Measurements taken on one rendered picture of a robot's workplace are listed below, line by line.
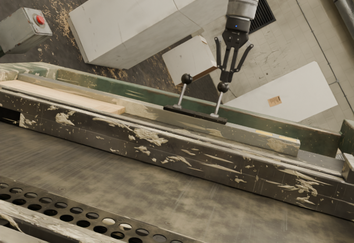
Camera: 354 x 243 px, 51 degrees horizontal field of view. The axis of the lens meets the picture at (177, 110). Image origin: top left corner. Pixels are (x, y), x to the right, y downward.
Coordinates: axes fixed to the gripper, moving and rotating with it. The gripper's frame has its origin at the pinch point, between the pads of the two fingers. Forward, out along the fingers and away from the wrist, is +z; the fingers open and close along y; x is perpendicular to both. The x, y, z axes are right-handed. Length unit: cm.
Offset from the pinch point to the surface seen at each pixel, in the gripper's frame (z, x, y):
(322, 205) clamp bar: 14, 48, -28
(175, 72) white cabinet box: 52, -477, 141
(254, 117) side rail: 11.6, -13.0, -11.3
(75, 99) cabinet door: 13.9, 17.2, 42.6
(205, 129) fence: 14.4, 11.0, 1.5
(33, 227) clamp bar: 9, 90, 5
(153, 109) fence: 12.3, 11.0, 18.9
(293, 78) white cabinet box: 14, -347, -39
